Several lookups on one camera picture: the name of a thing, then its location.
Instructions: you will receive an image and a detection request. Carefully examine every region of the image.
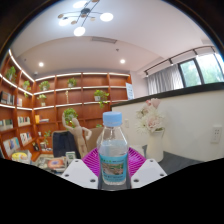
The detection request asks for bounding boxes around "round-bulb ceiling chandelier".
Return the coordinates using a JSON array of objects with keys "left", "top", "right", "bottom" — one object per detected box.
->
[{"left": 57, "top": 0, "right": 114, "bottom": 38}]

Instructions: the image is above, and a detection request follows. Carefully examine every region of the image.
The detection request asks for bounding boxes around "wooden wall shelf unit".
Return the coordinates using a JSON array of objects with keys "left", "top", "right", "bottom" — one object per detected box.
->
[{"left": 0, "top": 49, "right": 136, "bottom": 161}]

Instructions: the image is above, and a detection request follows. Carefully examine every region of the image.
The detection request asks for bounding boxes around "tan chair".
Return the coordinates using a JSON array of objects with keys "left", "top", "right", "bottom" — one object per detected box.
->
[{"left": 85, "top": 126, "right": 104, "bottom": 153}]

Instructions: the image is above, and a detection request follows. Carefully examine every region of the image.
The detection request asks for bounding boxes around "black ceiling track rail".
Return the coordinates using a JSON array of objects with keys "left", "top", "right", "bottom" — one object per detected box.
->
[{"left": 143, "top": 45, "right": 216, "bottom": 76}]

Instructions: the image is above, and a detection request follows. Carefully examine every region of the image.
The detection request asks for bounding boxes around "stack of dark books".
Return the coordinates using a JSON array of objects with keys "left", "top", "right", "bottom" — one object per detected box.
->
[{"left": 43, "top": 156, "right": 69, "bottom": 173}]

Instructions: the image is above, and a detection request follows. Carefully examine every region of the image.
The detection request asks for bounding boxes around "clear blue-capped water bottle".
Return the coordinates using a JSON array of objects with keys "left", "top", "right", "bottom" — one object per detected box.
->
[{"left": 96, "top": 111, "right": 129, "bottom": 186}]

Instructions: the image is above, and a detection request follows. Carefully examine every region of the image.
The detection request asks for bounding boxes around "dark office chair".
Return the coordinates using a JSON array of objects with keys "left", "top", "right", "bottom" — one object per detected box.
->
[{"left": 51, "top": 130, "right": 81, "bottom": 159}]

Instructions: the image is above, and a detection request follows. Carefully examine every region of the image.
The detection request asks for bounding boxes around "white vase with flowers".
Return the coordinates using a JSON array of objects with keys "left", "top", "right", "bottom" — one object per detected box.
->
[{"left": 134, "top": 97, "right": 166, "bottom": 163}]

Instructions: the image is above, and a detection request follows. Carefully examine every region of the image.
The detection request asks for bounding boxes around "window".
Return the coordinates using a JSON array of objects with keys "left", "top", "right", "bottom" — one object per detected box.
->
[{"left": 178, "top": 53, "right": 224, "bottom": 88}]

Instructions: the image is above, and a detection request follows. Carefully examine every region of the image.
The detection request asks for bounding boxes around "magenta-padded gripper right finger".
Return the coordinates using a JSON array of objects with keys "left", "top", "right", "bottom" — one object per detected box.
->
[{"left": 127, "top": 147, "right": 168, "bottom": 190}]

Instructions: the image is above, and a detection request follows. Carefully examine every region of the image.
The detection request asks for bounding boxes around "grey window curtain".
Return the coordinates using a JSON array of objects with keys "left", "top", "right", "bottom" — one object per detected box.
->
[{"left": 146, "top": 64, "right": 184, "bottom": 96}]

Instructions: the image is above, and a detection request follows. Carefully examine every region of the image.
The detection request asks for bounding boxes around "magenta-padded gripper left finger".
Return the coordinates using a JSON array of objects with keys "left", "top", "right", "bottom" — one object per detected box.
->
[{"left": 60, "top": 148, "right": 101, "bottom": 190}]

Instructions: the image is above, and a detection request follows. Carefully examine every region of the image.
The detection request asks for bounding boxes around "wooden artist mannequin figure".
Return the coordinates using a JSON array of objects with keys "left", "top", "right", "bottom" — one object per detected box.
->
[{"left": 61, "top": 112, "right": 93, "bottom": 159}]

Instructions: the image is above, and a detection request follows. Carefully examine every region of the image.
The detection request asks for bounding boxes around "ceiling air vent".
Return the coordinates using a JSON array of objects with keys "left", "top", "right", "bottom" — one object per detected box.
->
[{"left": 90, "top": 36, "right": 118, "bottom": 44}]

